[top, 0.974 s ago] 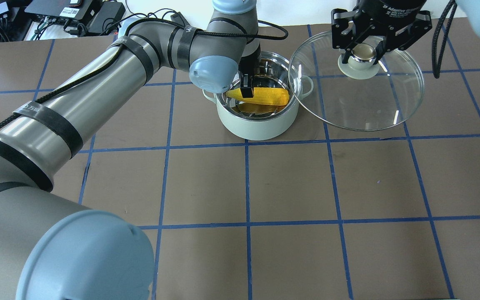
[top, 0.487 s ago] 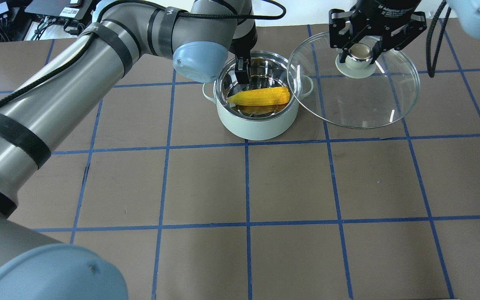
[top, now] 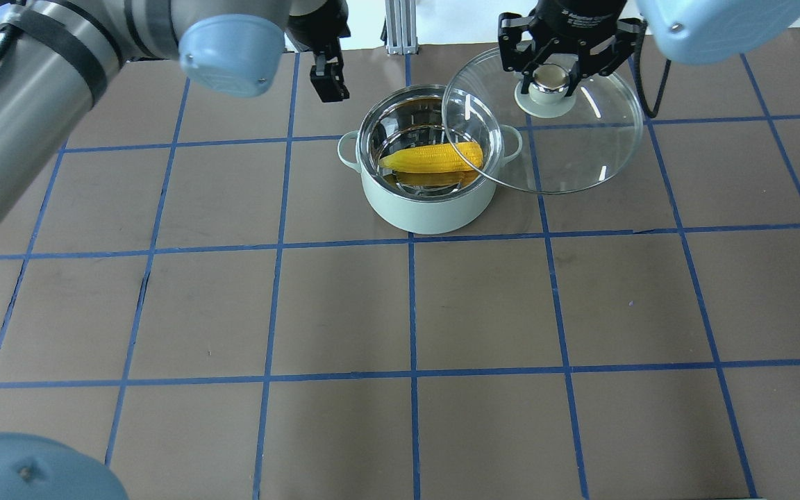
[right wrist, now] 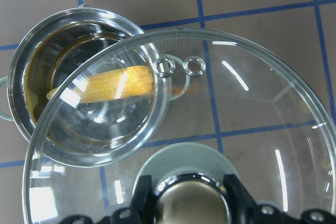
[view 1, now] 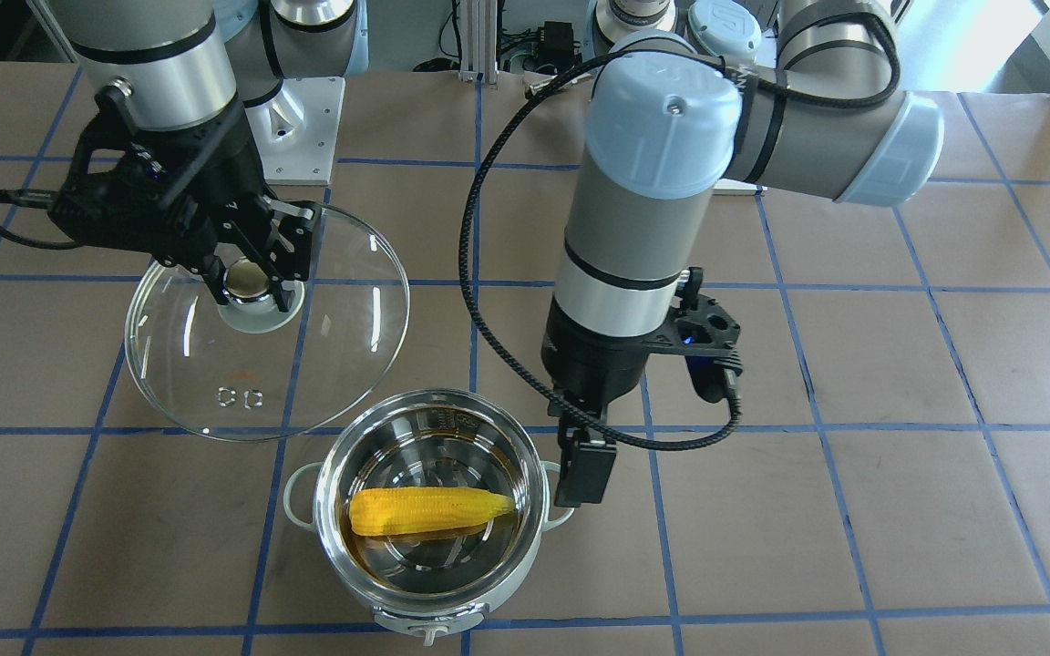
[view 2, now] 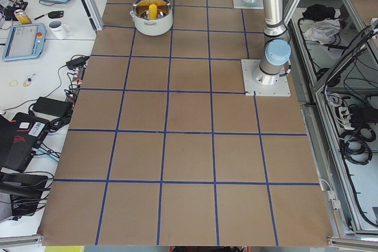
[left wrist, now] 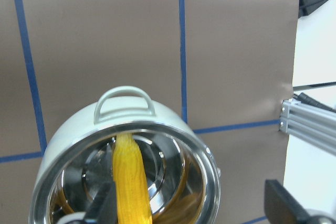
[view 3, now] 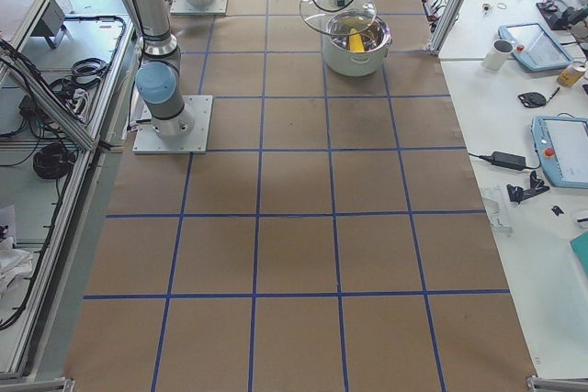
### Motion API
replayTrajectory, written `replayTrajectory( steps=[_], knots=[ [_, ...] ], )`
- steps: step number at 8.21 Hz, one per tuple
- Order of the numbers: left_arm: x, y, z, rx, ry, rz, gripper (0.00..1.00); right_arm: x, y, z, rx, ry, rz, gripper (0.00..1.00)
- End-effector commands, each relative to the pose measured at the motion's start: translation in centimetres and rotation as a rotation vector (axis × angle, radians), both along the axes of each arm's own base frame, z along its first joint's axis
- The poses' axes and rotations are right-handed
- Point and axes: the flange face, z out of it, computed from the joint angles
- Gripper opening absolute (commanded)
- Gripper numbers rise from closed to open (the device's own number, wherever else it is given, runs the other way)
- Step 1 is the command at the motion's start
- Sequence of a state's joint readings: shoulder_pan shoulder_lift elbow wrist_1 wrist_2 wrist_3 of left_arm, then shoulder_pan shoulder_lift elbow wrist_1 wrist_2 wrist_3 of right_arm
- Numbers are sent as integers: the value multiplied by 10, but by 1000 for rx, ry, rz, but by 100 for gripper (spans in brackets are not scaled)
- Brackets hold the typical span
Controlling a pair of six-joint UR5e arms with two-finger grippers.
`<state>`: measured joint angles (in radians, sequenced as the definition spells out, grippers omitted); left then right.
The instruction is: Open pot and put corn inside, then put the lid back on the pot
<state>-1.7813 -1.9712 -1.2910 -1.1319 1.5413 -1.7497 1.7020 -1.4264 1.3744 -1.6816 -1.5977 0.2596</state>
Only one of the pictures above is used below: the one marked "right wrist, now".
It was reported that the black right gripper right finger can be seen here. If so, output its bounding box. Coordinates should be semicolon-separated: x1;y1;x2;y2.
223;174;335;223

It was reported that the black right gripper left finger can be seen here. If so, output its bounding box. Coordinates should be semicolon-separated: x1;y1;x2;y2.
59;174;158;224

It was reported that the yellow corn cob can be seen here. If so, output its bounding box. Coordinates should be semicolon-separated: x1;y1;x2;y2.
46;65;154;103

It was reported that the pale green steel pot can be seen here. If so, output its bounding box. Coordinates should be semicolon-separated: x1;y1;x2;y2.
1;6;190;167

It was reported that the glass pot lid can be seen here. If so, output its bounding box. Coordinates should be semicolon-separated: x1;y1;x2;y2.
23;28;335;223

